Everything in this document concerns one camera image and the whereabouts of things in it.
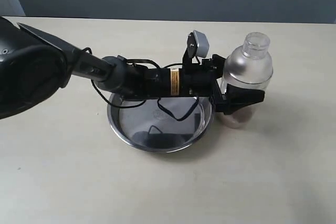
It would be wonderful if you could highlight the round steel dish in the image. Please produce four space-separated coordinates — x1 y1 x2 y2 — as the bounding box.
107 62 216 154

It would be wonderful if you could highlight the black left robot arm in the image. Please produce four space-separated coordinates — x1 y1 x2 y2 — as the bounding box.
1 18 265 118

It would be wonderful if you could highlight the clear plastic shaker bottle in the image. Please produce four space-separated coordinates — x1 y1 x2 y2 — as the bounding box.
216 31 274 130

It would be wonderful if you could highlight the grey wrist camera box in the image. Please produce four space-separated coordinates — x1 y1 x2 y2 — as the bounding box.
187 30 209 59

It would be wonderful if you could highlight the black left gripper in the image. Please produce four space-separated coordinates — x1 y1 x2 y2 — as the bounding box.
181 51 265 115

